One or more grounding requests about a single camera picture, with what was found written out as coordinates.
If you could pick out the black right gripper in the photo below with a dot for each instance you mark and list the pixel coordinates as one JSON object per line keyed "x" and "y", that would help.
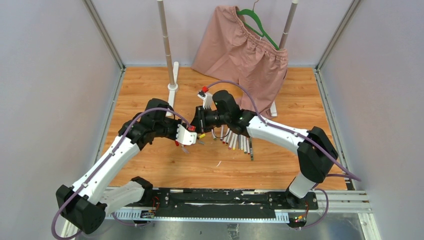
{"x": 199, "y": 121}

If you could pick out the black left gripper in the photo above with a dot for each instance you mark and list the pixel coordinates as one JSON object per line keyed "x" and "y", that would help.
{"x": 176, "y": 122}

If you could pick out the green cap white marker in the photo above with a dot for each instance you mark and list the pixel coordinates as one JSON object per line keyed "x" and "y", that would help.
{"x": 244, "y": 144}
{"x": 213, "y": 135}

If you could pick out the clear pen cap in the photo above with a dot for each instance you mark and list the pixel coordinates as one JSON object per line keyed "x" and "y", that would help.
{"x": 185, "y": 150}

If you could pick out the purple cap white marker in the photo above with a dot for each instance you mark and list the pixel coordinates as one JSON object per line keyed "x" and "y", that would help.
{"x": 231, "y": 141}

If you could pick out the yellow cap white marker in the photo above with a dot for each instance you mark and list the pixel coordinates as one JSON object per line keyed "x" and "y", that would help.
{"x": 234, "y": 141}

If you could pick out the red cap white marker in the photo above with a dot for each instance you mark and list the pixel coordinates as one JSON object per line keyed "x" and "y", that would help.
{"x": 247, "y": 146}

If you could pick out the grey clear-cap pen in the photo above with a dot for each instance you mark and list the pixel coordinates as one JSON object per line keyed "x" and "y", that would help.
{"x": 250, "y": 145}

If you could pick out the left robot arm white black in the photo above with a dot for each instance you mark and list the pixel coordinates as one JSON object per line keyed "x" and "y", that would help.
{"x": 85, "y": 203}

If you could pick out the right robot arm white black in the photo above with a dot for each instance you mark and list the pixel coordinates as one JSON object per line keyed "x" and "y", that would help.
{"x": 315, "y": 152}

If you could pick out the white garment rack left foot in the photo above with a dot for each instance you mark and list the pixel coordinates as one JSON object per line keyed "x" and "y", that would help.
{"x": 173, "y": 87}

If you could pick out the white garment rack foot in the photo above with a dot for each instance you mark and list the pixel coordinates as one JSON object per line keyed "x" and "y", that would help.
{"x": 273, "y": 110}
{"x": 173, "y": 87}

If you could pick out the white garment rack right foot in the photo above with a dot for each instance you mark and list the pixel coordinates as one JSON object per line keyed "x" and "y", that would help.
{"x": 273, "y": 110}

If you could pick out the pink shorts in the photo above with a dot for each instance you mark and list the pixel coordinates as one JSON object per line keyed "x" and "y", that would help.
{"x": 231, "y": 51}

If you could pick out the green clothes hanger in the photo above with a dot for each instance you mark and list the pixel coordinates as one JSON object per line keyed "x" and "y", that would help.
{"x": 261, "y": 31}

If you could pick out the grey garment rack left pole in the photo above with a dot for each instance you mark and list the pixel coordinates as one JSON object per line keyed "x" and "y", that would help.
{"x": 165, "y": 36}

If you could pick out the grey garment rack pole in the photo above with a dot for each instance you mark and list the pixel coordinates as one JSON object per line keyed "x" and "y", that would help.
{"x": 165, "y": 36}
{"x": 289, "y": 20}

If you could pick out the grey garment rack right pole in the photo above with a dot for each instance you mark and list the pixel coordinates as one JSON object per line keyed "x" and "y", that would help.
{"x": 289, "y": 20}

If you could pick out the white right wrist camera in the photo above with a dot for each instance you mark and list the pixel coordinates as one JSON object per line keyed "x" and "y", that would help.
{"x": 207, "y": 99}

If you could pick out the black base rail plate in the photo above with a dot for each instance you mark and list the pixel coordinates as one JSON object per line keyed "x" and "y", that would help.
{"x": 222, "y": 204}

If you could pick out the aluminium frame left post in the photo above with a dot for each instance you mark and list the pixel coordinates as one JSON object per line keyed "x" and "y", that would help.
{"x": 92, "y": 10}

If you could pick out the aluminium frame post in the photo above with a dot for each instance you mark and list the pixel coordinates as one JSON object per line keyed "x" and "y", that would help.
{"x": 349, "y": 14}
{"x": 92, "y": 10}

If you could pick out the aluminium frame right post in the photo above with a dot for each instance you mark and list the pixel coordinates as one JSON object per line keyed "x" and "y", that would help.
{"x": 349, "y": 14}

